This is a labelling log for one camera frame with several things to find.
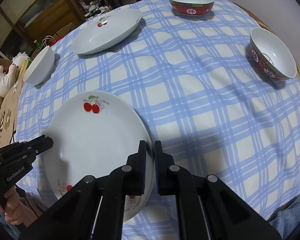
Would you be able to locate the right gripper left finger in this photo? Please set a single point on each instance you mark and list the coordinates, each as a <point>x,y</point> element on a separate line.
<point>94,207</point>

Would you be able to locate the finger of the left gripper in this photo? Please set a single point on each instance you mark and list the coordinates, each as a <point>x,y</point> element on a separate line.
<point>40,144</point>

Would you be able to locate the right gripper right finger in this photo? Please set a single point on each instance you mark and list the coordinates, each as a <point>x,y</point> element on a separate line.
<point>206,207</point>

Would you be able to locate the cherry plate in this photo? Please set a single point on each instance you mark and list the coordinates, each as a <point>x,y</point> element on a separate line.
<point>106,31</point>
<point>93,133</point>

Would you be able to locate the plain white bowl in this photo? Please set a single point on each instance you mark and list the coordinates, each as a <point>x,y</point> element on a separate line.
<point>40,67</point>

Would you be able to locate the red bowl with seal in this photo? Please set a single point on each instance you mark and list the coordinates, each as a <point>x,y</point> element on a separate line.
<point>271,55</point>

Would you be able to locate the red patterned bowl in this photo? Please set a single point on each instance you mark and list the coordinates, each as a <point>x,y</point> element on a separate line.
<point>192,7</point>

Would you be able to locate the person's left hand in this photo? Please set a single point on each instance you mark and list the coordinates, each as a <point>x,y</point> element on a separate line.
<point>15,211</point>

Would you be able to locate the brown floral blanket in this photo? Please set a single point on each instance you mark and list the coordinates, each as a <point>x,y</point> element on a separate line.
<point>8,113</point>

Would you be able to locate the white plush toy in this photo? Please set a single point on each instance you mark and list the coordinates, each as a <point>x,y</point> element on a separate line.
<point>10,71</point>

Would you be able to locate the green glass bottle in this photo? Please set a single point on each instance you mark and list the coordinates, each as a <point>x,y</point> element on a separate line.
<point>38,45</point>

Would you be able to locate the red paper shopping bag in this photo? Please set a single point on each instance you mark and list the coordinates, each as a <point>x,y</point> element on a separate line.
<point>51,40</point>

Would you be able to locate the blue plaid cloth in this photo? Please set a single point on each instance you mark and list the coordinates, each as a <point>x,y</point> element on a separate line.
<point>198,90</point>

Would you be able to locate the wooden wardrobe with shelves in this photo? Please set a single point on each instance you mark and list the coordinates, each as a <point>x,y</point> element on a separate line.
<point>32,20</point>

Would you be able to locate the wicker basket with items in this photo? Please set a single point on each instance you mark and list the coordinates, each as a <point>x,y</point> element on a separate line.
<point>96,8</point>

